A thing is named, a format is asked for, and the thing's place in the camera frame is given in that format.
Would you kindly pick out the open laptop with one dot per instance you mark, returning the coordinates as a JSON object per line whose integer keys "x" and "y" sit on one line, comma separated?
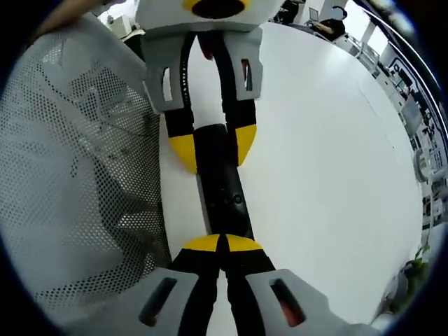
{"x": 313, "y": 14}

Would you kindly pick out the green potted plant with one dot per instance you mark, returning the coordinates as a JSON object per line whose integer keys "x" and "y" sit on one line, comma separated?
{"x": 418, "y": 266}

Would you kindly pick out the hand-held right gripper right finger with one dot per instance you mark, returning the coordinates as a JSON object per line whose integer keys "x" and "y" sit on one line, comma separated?
{"x": 266, "y": 304}

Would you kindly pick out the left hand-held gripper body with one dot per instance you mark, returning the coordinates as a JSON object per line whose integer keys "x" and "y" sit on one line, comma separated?
{"x": 161, "y": 14}

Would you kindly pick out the grey mesh office chair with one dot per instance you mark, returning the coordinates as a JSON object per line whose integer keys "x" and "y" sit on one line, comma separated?
{"x": 70, "y": 175}

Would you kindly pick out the black remote control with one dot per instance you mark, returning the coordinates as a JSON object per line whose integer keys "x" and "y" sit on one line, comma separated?
{"x": 220, "y": 175}

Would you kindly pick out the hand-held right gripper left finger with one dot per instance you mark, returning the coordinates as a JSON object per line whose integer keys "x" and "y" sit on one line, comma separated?
{"x": 154, "y": 301}

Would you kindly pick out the grey plant pot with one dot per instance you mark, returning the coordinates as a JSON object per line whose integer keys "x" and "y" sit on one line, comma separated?
{"x": 397, "y": 290}

